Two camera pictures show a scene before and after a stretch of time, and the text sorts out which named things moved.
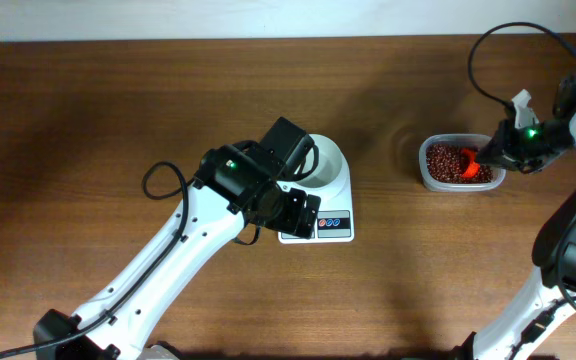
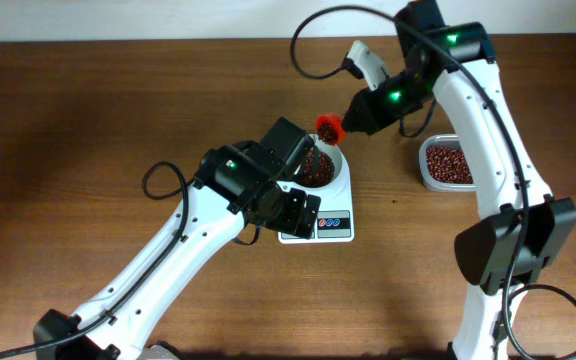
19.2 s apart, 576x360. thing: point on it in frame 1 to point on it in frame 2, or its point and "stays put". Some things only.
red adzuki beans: (444, 165) stays put
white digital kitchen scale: (335, 222) stays put
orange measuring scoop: (473, 168) to (330, 129)
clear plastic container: (448, 163) stays put
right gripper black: (500, 147) to (372, 120)
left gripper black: (285, 221) stays put
